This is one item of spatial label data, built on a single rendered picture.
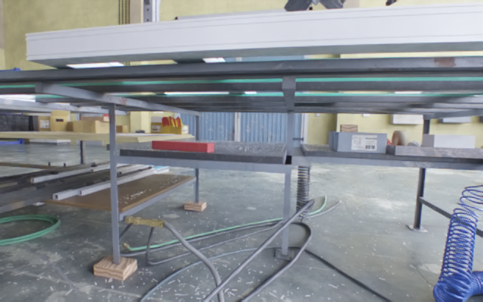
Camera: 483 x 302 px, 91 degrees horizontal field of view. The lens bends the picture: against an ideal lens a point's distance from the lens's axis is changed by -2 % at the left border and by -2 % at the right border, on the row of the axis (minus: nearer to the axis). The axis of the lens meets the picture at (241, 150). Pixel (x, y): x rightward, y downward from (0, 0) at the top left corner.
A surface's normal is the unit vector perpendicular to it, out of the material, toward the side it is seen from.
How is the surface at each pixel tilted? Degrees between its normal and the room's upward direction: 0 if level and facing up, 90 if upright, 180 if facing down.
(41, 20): 90
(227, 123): 90
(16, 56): 90
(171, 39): 90
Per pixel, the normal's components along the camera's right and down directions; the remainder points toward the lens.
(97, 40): -0.21, 0.08
